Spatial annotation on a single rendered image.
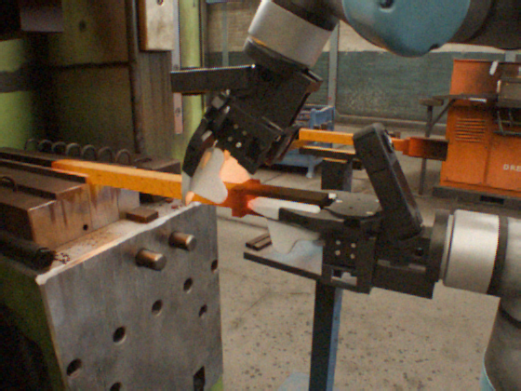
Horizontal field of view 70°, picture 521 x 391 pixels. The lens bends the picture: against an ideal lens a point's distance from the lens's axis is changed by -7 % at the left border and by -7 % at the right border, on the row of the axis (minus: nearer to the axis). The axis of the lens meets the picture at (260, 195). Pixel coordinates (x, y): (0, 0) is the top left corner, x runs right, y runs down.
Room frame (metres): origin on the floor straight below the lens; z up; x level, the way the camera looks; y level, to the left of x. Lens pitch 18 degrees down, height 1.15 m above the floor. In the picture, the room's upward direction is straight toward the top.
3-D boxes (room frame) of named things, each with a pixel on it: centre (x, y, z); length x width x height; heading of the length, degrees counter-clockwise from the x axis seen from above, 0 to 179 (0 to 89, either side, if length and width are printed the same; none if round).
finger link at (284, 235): (0.40, -0.02, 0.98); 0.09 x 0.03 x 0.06; 65
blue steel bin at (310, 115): (4.69, -0.19, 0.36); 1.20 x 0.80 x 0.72; 64
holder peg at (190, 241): (0.60, 0.13, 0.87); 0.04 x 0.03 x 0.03; 62
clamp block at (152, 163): (0.73, 0.22, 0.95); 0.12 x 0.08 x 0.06; 62
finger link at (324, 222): (0.38, -0.06, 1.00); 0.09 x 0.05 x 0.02; 65
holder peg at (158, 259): (0.54, 0.17, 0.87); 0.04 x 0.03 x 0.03; 62
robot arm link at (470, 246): (0.33, -0.20, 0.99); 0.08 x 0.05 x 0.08; 152
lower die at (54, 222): (0.64, 0.44, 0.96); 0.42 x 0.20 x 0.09; 62
